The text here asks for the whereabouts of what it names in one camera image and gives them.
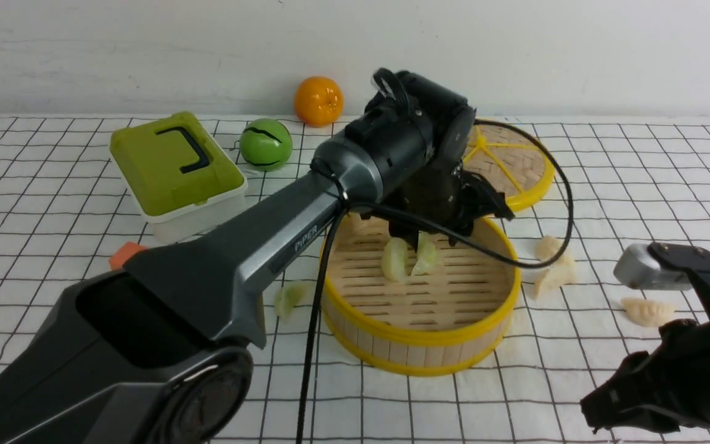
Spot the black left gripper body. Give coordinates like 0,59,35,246
361,163,515,247

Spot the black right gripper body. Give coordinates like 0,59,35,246
580,257,710,434

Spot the white dumpling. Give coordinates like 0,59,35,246
534,261,578,298
535,236,576,267
620,297,675,328

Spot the pale green dumpling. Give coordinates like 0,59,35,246
274,281,313,319
381,238,409,282
410,231,438,276

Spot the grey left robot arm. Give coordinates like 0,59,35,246
0,68,487,443

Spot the yellow woven steamer lid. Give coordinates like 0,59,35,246
462,119,556,213

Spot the bamboo steamer tray yellow rim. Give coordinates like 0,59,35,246
322,216,521,377

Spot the orange toy fruit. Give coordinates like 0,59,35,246
293,76,345,128

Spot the green striped toy ball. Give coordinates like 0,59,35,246
239,118,293,171

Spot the green lidded storage box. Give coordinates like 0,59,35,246
109,112,248,244

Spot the orange foam cube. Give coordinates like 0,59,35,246
108,241,147,270

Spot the white checkered tablecloth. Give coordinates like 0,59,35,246
0,115,710,443

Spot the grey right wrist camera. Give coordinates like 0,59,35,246
613,242,710,290

